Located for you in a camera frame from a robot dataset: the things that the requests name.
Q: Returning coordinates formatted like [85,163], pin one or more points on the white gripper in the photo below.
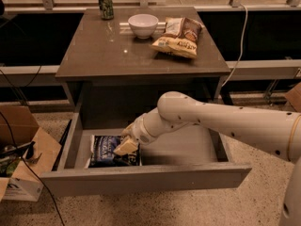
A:
[140,131]

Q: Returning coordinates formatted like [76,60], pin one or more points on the blue chip bag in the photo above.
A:
[102,153]

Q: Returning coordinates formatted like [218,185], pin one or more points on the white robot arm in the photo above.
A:
[274,132]

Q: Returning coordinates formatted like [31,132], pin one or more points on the grey open top drawer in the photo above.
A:
[191,158]

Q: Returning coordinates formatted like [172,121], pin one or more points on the grey cabinet counter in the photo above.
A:
[107,52]

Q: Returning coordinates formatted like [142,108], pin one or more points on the yellow brown chip bag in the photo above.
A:
[180,37]

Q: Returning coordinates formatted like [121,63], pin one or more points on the cardboard box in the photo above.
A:
[18,126]

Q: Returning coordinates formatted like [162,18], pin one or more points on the white bowl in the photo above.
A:
[143,25]

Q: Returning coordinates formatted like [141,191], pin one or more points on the black tools in box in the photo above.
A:
[11,155]

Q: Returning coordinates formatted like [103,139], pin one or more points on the green soda can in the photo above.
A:
[106,8]

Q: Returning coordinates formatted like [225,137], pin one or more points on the metal window rail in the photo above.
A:
[42,76]

